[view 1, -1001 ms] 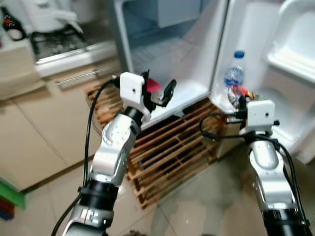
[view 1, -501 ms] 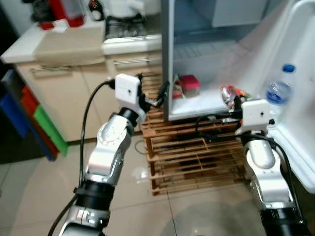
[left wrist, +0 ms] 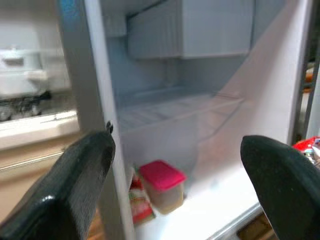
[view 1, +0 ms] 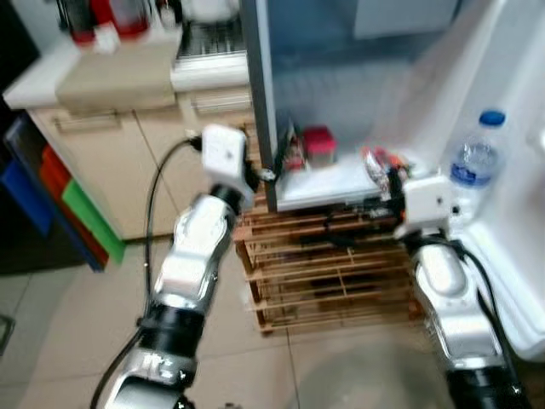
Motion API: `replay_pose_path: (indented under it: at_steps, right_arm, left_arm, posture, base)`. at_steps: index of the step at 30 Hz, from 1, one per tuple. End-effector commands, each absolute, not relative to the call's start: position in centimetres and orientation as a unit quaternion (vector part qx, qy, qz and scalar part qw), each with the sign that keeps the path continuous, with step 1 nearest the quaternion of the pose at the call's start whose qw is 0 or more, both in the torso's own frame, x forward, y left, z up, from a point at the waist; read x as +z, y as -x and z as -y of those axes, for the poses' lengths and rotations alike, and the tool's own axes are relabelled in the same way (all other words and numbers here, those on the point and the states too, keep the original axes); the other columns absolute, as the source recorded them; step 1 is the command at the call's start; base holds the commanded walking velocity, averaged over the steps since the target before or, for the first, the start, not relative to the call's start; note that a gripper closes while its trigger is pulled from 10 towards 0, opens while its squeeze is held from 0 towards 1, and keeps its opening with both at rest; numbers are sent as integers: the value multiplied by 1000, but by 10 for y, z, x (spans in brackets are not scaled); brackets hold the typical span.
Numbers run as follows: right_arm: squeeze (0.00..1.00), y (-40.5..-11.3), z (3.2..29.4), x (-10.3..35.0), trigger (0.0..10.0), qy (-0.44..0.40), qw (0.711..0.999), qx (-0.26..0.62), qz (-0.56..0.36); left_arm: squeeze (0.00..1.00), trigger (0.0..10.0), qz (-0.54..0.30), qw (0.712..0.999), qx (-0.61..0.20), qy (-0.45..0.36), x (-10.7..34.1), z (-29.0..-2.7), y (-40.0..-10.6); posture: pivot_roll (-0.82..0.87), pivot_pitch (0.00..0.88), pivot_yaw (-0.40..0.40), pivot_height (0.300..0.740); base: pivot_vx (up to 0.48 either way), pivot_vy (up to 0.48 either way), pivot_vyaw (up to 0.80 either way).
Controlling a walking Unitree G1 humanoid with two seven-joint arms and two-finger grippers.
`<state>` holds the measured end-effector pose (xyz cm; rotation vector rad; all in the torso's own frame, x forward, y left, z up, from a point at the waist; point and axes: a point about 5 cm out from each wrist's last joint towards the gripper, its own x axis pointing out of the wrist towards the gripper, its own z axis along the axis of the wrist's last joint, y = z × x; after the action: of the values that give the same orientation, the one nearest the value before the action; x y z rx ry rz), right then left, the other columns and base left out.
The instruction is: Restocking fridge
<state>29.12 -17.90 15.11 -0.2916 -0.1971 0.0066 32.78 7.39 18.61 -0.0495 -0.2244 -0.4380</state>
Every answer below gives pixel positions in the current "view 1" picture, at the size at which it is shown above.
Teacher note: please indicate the beige cloth mat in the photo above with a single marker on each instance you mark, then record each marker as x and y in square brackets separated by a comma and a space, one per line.
[119, 77]

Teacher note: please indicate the clear water bottle blue cap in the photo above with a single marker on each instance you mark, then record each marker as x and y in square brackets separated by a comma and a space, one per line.
[475, 166]

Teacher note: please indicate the wooden slat rack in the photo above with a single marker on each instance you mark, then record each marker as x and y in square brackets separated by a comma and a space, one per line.
[324, 281]

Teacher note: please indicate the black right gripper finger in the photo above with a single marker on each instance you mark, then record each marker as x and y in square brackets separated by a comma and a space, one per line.
[385, 183]

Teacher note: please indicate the red lid container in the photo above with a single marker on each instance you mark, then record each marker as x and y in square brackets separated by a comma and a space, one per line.
[319, 145]

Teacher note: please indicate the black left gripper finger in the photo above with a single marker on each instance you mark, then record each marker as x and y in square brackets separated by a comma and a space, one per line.
[274, 158]

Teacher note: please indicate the clear freezer compartment flap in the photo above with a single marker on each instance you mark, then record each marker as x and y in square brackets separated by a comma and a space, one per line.
[409, 17]

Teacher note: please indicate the grey mini fridge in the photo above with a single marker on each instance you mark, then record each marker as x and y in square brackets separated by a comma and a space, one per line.
[341, 85]

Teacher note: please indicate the yellow red snack packet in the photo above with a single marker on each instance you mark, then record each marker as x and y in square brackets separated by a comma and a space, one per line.
[402, 167]

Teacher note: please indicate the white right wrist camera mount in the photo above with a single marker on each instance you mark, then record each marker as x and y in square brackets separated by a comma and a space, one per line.
[426, 203]

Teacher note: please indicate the steel gas hob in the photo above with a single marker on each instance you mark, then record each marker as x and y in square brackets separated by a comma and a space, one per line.
[209, 43]

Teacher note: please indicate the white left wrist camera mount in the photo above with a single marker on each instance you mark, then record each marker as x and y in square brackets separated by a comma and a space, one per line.
[223, 155]

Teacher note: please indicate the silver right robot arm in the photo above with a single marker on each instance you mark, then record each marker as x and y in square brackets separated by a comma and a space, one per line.
[451, 298]

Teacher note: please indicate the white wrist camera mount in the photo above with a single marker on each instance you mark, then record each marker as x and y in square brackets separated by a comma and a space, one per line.
[223, 155]
[426, 203]

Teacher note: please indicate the white paper tag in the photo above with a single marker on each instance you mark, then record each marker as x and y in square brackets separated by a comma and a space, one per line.
[106, 37]

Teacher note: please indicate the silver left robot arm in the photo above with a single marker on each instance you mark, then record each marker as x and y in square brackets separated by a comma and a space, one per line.
[192, 256]

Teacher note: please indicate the upright red white snack packet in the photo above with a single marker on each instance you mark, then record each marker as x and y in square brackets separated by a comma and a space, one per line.
[295, 152]

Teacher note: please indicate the beige kitchen counter cabinet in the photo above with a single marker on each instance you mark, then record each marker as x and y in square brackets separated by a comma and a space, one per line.
[153, 170]

